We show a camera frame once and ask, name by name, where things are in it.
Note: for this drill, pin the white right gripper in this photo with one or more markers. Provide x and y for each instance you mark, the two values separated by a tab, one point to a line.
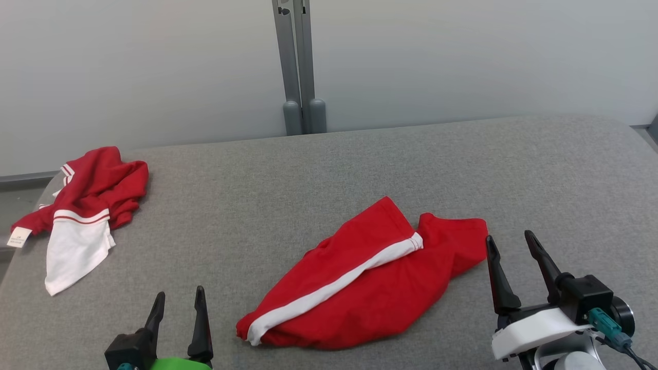
534	329

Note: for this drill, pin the red shorts with white stripe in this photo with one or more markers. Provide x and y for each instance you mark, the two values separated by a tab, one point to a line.
370	288

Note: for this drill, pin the grey metal partition post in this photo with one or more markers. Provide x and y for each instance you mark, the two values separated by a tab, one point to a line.
286	61
308	61

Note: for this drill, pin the grey fabric sofa seat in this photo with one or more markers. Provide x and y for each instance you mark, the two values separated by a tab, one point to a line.
329	174

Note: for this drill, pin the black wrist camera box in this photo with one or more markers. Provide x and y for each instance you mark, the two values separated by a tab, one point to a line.
128	352
586	298

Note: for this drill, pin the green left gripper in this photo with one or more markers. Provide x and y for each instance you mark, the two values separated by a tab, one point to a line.
180	364

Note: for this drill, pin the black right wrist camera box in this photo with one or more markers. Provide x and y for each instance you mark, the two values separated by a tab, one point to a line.
586	298

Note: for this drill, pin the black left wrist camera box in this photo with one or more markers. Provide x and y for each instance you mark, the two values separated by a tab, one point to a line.
128	352

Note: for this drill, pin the red Bulls jersey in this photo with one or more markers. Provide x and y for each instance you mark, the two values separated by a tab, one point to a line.
97	185

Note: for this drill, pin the grey wall rail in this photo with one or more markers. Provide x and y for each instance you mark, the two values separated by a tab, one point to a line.
25	180

